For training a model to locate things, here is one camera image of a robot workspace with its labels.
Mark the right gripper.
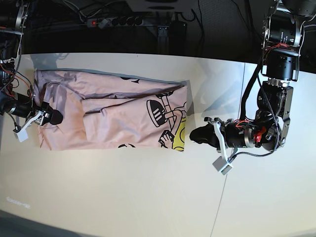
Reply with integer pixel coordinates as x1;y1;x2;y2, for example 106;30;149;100
23;102;63;126

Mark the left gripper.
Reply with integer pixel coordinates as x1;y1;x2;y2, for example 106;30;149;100
189;117;254;150

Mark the pink T-shirt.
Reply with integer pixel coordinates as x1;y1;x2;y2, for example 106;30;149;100
34;71;187;151

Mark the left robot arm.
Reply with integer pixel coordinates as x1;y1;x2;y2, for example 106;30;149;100
190;0;316;153

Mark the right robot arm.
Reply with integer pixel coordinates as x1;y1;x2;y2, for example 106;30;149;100
0;0;63;126

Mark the black box under table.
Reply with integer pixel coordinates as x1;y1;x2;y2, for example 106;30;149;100
169;21;187;40

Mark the black power strip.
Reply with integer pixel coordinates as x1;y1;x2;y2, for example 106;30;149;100
86;16;144;29

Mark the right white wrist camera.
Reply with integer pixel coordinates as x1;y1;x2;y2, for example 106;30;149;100
13;111;44;142

